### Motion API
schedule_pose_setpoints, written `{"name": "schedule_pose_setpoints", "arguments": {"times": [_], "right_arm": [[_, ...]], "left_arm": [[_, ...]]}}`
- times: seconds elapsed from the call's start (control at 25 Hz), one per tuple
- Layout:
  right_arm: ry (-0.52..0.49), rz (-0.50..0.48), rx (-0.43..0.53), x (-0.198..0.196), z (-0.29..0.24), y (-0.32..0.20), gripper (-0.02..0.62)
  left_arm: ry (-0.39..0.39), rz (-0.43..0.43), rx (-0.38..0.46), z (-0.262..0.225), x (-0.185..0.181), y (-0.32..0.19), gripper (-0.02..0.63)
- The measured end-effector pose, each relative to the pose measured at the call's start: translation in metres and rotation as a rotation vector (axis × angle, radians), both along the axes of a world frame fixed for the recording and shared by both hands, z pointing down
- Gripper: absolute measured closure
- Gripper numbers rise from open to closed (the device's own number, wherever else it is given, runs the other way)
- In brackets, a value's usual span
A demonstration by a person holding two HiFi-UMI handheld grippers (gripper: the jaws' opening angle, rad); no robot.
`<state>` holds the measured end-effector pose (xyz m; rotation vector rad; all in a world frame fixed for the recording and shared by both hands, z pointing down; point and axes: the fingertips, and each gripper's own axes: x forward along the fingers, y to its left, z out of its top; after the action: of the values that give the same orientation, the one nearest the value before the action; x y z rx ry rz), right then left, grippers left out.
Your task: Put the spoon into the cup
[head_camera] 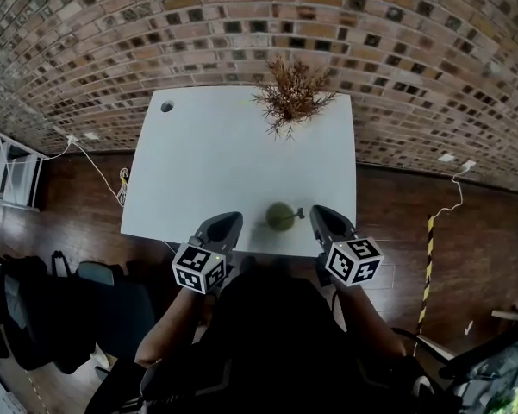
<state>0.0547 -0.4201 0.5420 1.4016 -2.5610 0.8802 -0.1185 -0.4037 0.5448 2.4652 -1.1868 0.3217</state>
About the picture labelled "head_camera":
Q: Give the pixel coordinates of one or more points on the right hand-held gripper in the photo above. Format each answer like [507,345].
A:
[353,259]

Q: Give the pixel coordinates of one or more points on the person's white shoe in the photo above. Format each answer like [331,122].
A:
[423,387]

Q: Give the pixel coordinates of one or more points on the dried brown plant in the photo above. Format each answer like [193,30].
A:
[292,95]

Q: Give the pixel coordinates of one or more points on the white wall socket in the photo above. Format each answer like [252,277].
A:
[91,136]
[446,158]

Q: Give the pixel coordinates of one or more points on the yellow black striped tape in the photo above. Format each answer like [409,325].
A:
[427,274]

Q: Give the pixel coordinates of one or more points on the person's left forearm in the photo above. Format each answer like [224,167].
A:
[172,326]

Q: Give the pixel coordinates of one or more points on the person's black clothing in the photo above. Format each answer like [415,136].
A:
[276,352]

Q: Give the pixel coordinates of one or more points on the black office chair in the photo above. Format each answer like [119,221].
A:
[120,309]

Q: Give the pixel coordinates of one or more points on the black backpack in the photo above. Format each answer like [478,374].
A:
[39,309]

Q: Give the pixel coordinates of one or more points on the white shelf unit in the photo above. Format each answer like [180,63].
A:
[13,175]

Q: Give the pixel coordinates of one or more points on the white wall plug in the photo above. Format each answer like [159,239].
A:
[469,164]
[72,139]

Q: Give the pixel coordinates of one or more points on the green cup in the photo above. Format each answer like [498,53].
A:
[276,222]

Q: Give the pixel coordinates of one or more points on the person's right forearm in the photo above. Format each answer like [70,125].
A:
[368,317]

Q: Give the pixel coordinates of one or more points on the black chair armrest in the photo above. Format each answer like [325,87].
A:
[426,343]

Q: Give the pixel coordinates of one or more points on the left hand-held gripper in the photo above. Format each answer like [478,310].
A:
[200,265]

